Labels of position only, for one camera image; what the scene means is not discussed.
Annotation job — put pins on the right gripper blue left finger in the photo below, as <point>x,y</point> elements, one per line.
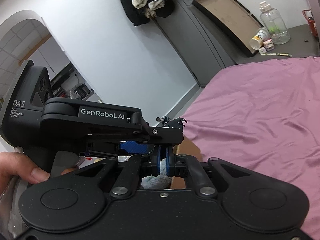
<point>159,157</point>

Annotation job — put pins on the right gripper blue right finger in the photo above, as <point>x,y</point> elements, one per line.
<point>170,160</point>

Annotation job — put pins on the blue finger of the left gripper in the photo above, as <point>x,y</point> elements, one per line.
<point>133,147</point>

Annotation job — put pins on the brown cardboard box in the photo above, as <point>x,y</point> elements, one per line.
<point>189,148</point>

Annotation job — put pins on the fluffy light blue plush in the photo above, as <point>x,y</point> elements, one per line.
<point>160,182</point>

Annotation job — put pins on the black fuzzy patch toy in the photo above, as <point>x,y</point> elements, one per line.
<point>178,123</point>

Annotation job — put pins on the person's left hand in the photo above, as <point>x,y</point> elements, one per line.
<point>14,164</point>

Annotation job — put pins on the pink bed sheet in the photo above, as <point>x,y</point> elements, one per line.
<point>265,117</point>

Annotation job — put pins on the grey door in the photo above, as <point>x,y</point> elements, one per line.
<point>196,40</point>

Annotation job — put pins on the small white pink box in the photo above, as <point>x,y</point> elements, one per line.
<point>268,45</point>

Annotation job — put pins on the black framed brown board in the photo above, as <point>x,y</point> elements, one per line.
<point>233,19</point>

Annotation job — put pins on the white paper cup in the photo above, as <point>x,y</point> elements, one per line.
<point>259,38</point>

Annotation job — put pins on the clear plastic water jug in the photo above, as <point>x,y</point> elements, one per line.
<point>274,23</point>

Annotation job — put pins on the red bag under desk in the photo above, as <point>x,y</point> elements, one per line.
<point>311,21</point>

